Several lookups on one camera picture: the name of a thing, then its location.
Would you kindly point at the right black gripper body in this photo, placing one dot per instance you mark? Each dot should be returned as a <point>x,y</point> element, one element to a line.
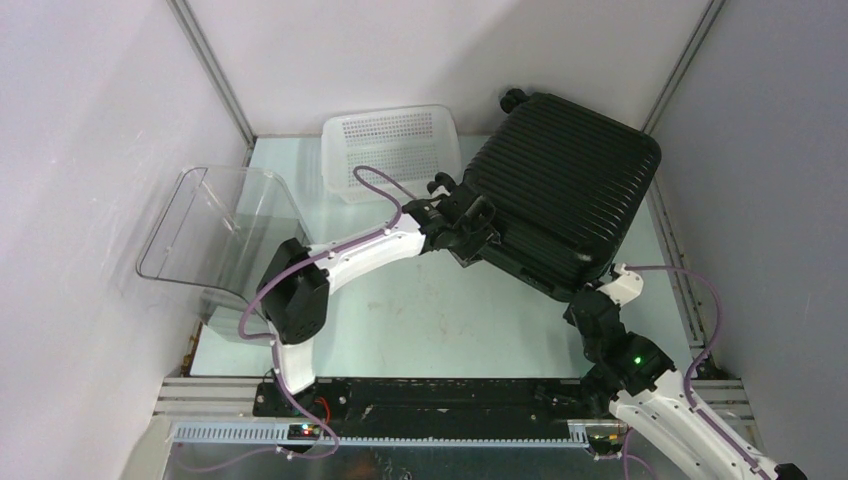
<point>594,286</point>

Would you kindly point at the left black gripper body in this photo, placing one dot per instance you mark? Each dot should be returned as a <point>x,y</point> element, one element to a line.
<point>470,239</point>

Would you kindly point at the black ribbed hard-shell suitcase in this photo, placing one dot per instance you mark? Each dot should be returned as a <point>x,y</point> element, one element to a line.
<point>566,183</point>

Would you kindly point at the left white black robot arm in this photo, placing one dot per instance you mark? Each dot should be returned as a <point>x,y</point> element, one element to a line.
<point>293,296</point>

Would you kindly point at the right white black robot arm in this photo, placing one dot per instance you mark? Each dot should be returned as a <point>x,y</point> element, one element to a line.
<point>632,379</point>

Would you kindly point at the white perforated plastic basket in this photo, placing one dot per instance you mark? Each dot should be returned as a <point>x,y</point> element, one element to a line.
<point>410,144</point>

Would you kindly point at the clear acrylic bin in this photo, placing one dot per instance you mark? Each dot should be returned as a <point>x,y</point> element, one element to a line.
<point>215,238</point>

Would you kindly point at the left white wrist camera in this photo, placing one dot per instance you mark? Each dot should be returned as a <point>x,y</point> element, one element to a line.
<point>437,191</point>

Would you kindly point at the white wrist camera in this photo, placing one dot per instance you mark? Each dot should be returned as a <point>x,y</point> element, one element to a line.
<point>625,286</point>
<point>437,191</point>

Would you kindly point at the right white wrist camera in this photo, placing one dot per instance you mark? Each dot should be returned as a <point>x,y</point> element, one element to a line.
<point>625,286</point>

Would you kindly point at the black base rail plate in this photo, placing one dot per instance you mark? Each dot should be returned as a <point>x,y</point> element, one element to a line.
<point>462,409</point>

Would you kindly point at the aluminium frame rail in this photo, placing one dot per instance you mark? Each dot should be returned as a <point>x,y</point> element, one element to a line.
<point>220,408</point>

